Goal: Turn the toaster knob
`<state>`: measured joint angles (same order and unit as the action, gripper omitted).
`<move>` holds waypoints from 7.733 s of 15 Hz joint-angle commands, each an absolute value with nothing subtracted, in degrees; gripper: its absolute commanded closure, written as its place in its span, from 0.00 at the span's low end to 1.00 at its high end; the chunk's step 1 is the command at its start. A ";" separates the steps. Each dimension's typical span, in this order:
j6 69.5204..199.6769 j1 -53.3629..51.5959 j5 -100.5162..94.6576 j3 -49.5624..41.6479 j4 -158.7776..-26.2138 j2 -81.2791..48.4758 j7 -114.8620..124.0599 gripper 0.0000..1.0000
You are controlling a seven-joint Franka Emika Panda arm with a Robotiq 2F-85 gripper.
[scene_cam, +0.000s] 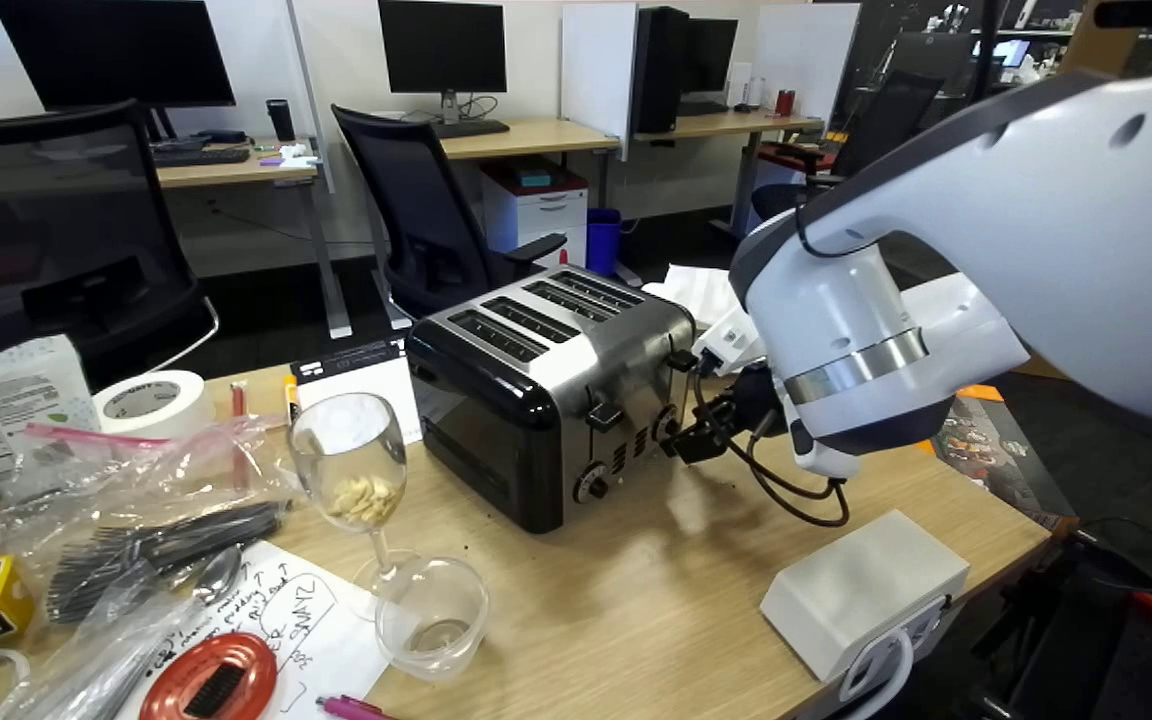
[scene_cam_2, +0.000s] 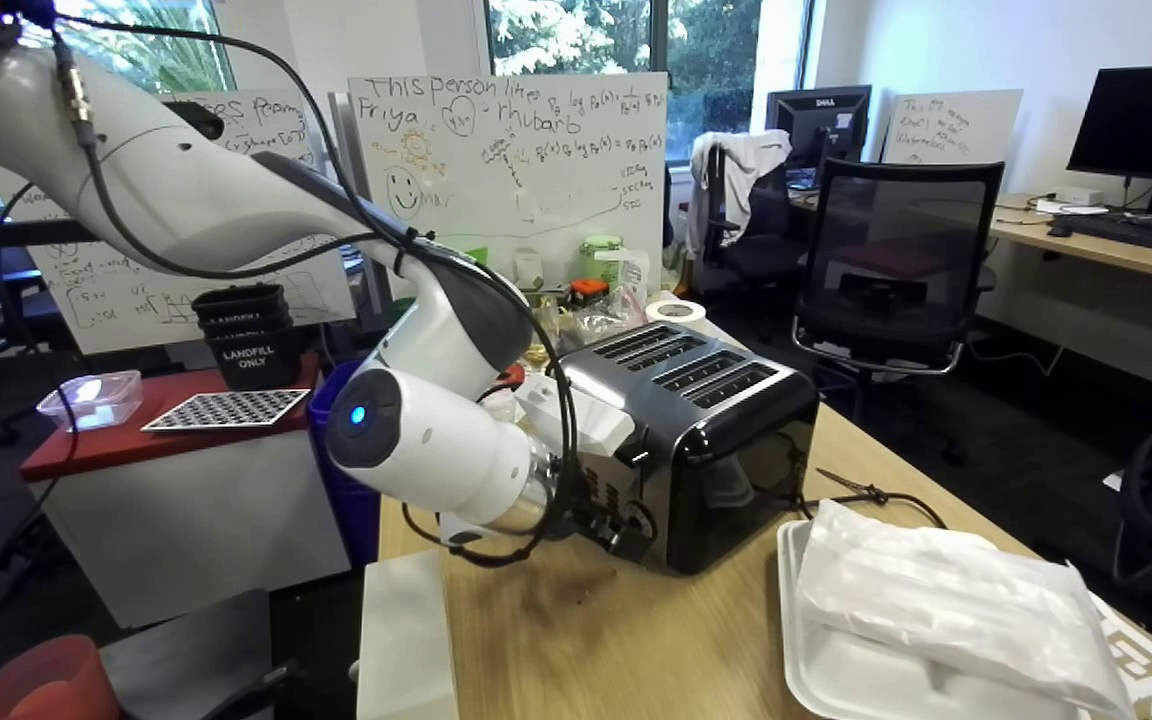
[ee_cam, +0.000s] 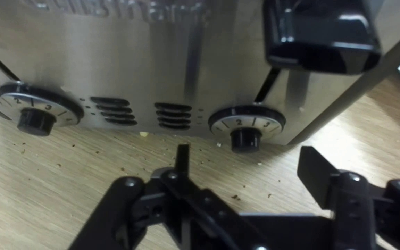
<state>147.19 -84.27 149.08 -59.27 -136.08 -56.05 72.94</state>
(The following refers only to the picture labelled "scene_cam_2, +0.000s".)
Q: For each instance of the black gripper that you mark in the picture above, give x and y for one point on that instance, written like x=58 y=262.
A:
x=612 y=513

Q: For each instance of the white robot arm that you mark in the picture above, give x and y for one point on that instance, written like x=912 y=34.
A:
x=429 y=444

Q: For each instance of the silver black four-slot toaster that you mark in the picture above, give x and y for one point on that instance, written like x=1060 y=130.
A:
x=739 y=465

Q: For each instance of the white wrist mounting block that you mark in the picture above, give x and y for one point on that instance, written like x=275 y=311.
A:
x=590 y=421

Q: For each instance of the white tape roll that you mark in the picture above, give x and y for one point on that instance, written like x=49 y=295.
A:
x=676 y=311

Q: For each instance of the small orange toy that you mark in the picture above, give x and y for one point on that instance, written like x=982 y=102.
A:
x=584 y=289

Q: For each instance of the white rectangular box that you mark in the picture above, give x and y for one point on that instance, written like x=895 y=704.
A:
x=403 y=642

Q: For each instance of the blue waste bin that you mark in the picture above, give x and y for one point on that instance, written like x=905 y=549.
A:
x=356 y=524

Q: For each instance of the clear jar green lid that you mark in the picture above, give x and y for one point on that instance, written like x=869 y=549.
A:
x=596 y=256

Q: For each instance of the dark chair under cloth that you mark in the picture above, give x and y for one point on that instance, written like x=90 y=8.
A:
x=760 y=245

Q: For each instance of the white plastic shopping bag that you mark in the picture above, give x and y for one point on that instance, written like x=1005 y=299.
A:
x=949 y=603

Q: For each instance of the white cloth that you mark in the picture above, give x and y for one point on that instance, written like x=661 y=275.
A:
x=739 y=165

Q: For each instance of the whiteboard with coloured drawings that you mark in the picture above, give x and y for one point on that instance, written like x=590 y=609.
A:
x=578 y=146

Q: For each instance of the black mesh back chair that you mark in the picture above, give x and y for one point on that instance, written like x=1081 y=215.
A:
x=897 y=254

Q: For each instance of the checkerboard calibration sheet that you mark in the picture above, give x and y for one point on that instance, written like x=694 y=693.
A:
x=220 y=410

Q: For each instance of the black stacked container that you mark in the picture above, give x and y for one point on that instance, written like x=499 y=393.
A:
x=247 y=340

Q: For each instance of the red table top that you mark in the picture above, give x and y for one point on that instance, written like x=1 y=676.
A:
x=111 y=448

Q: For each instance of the small written whiteboard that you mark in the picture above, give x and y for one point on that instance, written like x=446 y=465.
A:
x=949 y=124

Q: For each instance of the clear plastic container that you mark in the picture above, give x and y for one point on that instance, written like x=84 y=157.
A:
x=90 y=402

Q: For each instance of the whiteboard with dense writing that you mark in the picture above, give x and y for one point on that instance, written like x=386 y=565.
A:
x=111 y=301

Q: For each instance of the wooden desk with keyboard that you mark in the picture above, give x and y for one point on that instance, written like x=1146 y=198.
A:
x=1110 y=256

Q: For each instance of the black keyboard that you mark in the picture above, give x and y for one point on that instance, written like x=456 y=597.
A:
x=1119 y=230

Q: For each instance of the red bucket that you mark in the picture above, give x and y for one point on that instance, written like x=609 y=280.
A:
x=42 y=681

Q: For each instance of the large black computer monitor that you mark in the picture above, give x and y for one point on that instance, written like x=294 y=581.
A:
x=1142 y=121

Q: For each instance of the black camera boom stand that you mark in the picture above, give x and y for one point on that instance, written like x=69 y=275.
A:
x=18 y=234

